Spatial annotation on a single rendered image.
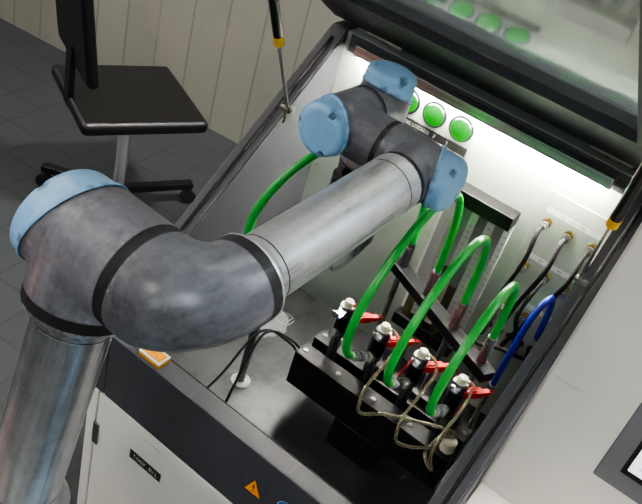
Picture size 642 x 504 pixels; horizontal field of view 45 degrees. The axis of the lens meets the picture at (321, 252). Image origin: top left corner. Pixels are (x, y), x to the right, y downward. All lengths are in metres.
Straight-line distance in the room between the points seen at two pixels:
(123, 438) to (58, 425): 0.72
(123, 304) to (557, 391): 0.78
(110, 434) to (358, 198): 0.93
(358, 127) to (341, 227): 0.21
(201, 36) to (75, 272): 3.34
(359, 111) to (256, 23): 2.84
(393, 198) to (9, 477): 0.52
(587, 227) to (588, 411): 0.34
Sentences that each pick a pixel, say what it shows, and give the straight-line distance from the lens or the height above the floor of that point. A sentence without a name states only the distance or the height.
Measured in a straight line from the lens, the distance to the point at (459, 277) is 1.55.
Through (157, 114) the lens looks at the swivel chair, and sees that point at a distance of 3.02.
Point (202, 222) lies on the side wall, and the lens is 1.46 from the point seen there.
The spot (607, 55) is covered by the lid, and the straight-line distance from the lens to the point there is 0.95.
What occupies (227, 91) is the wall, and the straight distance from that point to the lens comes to 4.01.
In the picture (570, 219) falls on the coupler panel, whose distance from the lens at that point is 1.45.
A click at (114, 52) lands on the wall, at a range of 4.44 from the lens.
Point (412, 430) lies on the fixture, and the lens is 1.40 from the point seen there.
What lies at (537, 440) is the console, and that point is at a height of 1.10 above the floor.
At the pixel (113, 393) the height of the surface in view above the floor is 0.81.
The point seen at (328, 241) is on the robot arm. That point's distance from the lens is 0.80.
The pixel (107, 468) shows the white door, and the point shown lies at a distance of 1.70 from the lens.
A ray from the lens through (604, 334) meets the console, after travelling 1.24.
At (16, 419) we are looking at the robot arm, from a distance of 0.89.
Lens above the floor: 1.96
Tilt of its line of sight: 35 degrees down
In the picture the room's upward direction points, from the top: 18 degrees clockwise
